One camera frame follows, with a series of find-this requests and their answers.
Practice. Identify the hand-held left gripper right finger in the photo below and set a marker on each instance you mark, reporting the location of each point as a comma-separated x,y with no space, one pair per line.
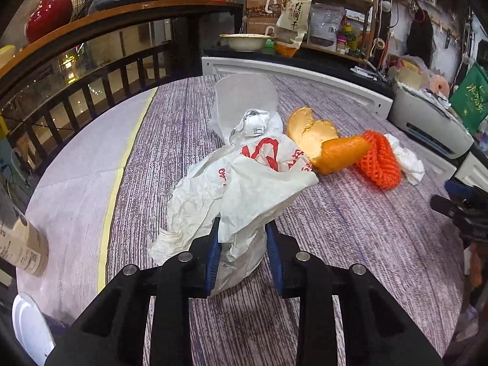
273,263

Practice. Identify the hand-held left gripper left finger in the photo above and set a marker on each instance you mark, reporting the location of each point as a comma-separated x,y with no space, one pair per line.
211,263

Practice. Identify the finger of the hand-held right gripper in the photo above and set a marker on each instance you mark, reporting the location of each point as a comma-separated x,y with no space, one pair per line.
450,207
459,190

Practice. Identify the white plastic bag red print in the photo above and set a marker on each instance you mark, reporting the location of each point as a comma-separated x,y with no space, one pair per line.
244,190

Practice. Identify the person's right forearm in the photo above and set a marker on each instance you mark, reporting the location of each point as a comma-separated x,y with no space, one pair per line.
474,267

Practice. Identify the white crumpled tissue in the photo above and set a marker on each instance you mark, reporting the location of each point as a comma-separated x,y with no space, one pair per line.
410,162

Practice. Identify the white printer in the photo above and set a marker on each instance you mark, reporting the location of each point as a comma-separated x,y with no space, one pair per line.
427,122

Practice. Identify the orange foam fruit net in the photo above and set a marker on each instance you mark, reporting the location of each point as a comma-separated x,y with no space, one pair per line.
379,164

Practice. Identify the green gift bag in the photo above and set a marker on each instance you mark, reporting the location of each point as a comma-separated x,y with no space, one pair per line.
472,99

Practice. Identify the pink roll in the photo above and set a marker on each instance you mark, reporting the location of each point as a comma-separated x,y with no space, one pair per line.
439,84

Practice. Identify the orange peel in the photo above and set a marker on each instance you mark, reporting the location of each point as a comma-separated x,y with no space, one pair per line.
328,152

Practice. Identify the crumpled white printed paper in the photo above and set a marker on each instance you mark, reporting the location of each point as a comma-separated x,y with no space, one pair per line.
255,122

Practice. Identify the clear plastic cup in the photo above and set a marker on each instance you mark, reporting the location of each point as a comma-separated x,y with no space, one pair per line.
236,91

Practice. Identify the long white drawer cabinet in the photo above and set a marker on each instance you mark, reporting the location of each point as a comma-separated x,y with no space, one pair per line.
305,80

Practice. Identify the cream labelled bottle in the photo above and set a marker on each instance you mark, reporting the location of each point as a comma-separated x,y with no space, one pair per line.
23,247

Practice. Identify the white round plate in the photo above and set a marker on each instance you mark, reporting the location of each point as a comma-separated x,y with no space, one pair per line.
32,328

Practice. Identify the clear packaged food bag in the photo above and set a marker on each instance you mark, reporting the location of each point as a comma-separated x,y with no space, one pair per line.
324,24

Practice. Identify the white bowl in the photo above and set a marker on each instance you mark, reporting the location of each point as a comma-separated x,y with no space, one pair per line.
247,42

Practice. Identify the kraft snack bag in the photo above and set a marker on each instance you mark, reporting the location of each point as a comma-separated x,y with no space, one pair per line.
293,19

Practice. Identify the brown coffee boxes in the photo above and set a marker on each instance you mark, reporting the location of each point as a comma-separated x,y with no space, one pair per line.
263,7

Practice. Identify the wooden railing counter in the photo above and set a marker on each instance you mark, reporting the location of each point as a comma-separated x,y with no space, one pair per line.
95,19

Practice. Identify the yellow lidded container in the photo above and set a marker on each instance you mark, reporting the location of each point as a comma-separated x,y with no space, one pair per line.
7,51

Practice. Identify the red vase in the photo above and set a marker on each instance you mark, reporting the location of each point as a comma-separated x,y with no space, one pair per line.
47,11

